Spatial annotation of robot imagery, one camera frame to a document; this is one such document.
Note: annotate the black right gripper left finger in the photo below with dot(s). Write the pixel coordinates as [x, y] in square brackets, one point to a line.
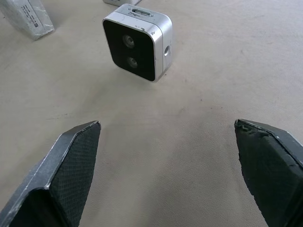
[59, 179]

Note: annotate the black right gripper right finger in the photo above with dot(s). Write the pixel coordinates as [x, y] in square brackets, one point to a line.
[272, 179]

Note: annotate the grey box with label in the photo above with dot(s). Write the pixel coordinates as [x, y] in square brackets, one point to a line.
[26, 16]

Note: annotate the small silver object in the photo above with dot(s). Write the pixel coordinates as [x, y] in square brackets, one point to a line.
[120, 2]

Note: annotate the silver dual-lens camera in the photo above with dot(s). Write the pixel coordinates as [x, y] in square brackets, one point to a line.
[135, 45]

